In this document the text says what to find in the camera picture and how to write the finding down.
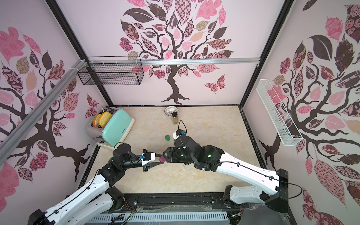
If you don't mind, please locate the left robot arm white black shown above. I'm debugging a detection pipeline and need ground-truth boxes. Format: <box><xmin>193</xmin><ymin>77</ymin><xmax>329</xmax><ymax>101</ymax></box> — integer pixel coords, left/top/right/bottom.
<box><xmin>28</xmin><ymin>142</ymin><xmax>160</xmax><ymax>225</ymax></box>

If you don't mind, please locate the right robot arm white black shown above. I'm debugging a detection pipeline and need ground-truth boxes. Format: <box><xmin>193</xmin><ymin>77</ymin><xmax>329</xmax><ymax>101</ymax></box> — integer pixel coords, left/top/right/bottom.
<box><xmin>163</xmin><ymin>129</ymin><xmax>289</xmax><ymax>213</ymax></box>

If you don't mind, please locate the spice jar with black cap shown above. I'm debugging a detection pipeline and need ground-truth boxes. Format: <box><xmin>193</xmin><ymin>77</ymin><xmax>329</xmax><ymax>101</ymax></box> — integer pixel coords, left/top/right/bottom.
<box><xmin>172</xmin><ymin>112</ymin><xmax>179</xmax><ymax>125</ymax></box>

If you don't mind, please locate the mint green toaster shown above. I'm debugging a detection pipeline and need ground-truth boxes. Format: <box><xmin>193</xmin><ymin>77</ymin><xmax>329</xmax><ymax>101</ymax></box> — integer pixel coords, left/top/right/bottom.
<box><xmin>102</xmin><ymin>109</ymin><xmax>135</xmax><ymax>147</ymax></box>

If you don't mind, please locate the black white patterned bowl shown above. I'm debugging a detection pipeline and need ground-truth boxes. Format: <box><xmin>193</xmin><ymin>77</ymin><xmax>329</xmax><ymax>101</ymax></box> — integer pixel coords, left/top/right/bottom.
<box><xmin>164</xmin><ymin>106</ymin><xmax>179</xmax><ymax>117</ymax></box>

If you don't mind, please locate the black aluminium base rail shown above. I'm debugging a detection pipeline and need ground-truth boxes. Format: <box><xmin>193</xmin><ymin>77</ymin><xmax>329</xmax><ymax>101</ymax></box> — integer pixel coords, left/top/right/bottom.
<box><xmin>64</xmin><ymin>191</ymin><xmax>287</xmax><ymax>214</ymax></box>

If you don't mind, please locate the white slotted cable duct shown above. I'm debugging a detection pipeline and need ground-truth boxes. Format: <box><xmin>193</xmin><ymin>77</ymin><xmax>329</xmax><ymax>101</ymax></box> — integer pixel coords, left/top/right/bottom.
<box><xmin>88</xmin><ymin>211</ymin><xmax>229</xmax><ymax>225</ymax></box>

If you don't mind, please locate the black wire wall basket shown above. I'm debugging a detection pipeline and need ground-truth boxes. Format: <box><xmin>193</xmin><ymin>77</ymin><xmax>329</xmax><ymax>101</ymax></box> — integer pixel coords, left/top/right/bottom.
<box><xmin>77</xmin><ymin>56</ymin><xmax>144</xmax><ymax>85</ymax></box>

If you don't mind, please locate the white wire wall shelf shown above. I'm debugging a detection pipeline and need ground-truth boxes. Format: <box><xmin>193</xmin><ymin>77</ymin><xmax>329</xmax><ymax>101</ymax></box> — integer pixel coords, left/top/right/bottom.
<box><xmin>256</xmin><ymin>79</ymin><xmax>304</xmax><ymax>147</ymax></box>

